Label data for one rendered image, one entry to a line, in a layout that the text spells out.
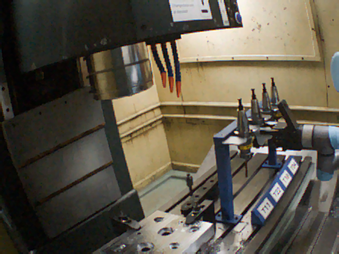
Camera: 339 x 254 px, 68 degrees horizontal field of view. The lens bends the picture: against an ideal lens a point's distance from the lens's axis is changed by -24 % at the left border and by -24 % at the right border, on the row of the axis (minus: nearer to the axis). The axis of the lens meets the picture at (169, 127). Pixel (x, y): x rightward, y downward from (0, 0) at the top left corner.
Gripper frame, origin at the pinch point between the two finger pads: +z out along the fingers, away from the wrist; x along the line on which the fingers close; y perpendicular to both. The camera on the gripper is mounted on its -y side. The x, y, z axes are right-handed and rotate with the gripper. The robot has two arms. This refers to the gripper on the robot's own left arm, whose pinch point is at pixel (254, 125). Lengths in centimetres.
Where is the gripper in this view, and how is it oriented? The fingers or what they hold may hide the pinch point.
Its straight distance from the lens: 109.5
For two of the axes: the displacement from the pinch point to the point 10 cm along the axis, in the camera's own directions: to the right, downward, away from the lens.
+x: 6.2, -3.1, 7.2
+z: -7.6, -0.6, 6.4
